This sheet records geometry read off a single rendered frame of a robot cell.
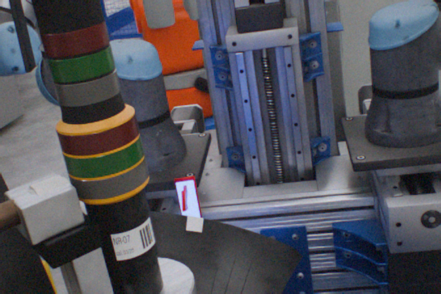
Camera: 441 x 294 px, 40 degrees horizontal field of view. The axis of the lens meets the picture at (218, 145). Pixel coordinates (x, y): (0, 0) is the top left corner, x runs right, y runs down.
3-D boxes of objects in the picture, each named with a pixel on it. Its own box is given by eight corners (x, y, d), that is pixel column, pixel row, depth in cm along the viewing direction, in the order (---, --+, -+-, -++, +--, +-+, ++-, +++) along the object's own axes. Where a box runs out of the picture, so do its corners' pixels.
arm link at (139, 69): (144, 125, 109) (128, 52, 104) (89, 121, 116) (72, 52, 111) (182, 102, 118) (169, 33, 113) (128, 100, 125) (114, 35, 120)
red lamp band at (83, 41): (60, 61, 29) (54, 36, 29) (36, 54, 32) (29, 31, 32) (121, 43, 31) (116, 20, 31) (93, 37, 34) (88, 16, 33)
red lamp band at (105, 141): (80, 163, 31) (74, 141, 30) (49, 144, 34) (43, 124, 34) (153, 135, 33) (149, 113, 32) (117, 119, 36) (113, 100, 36)
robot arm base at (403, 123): (360, 121, 121) (357, 73, 117) (438, 112, 119) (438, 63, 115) (371, 151, 107) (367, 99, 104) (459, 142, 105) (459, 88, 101)
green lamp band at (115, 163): (86, 186, 31) (81, 165, 31) (55, 165, 35) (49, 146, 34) (158, 157, 33) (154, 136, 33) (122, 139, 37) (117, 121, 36)
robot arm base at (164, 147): (121, 147, 128) (111, 103, 125) (191, 140, 126) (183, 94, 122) (102, 179, 114) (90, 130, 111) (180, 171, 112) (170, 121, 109)
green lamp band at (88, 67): (67, 86, 30) (60, 63, 29) (42, 77, 33) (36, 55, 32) (126, 67, 32) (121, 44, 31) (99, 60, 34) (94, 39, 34)
